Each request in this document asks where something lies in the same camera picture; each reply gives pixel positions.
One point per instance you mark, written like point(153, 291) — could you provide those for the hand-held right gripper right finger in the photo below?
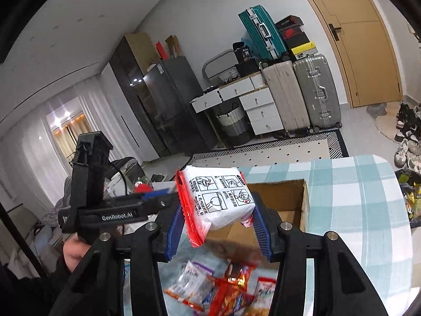
point(263, 237)

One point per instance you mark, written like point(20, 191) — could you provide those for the grey door mat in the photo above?
point(375, 110)

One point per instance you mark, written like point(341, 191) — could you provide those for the grey chair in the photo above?
point(131, 171)

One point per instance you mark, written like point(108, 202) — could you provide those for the dark glass cabinet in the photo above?
point(131, 89)

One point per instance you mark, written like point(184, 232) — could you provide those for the white red-edged snack packet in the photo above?
point(217, 197)

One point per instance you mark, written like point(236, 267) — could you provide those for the beige suitcase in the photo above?
point(284, 98)

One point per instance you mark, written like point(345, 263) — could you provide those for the person's left hand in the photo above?
point(74, 253)

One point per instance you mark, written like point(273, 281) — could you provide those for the beige round mat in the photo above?
point(386, 125)

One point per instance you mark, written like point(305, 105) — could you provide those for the cardboard box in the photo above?
point(286, 200)

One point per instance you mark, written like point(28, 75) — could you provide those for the row of shoes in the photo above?
point(408, 144)

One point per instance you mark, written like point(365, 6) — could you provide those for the black trash bin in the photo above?
point(411, 194)

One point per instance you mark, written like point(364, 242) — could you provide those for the purple-edged clear snack packet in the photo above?
point(192, 271)

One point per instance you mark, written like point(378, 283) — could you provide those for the red paper bag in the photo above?
point(161, 50)

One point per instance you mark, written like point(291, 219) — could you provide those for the grey laundry basket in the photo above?
point(232, 125)

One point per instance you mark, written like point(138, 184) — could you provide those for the teal suitcase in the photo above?
point(259, 29)

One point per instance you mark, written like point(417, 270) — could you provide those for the pile of clothes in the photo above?
point(54, 214)

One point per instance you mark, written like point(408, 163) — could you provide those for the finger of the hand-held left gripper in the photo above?
point(164, 205)
point(158, 193)

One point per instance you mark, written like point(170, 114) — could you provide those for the oval mirror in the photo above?
point(217, 64)

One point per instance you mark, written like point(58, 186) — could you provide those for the black red-logo shoe box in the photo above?
point(292, 38)

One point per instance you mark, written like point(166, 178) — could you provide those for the orange-red snack packet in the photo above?
point(227, 299)

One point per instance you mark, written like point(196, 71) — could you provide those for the white and red snack packet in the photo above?
point(264, 291)

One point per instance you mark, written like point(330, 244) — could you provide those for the black bag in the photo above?
point(245, 56)

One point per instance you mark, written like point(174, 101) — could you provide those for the person's left forearm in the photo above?
point(29, 293)

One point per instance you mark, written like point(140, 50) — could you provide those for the white curtain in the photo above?
point(36, 144)

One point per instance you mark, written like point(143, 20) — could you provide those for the patterned floor rug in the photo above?
point(279, 148)

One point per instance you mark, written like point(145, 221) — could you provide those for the grey refrigerator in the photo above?
point(177, 105)

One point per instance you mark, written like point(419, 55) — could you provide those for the wooden door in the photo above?
point(361, 39)

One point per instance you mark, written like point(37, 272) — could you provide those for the brown paper bag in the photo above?
point(172, 46)

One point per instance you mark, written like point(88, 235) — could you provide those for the checked teal tablecloth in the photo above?
point(355, 204)

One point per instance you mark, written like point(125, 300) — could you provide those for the black metal pole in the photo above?
point(23, 240)

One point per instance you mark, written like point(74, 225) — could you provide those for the silver suitcase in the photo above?
point(315, 89)

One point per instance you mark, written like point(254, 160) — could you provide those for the yellow black shoe box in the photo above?
point(304, 48)

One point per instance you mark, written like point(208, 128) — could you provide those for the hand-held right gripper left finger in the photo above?
point(173, 237)

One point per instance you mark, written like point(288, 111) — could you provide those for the white dressing table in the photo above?
point(259, 105)

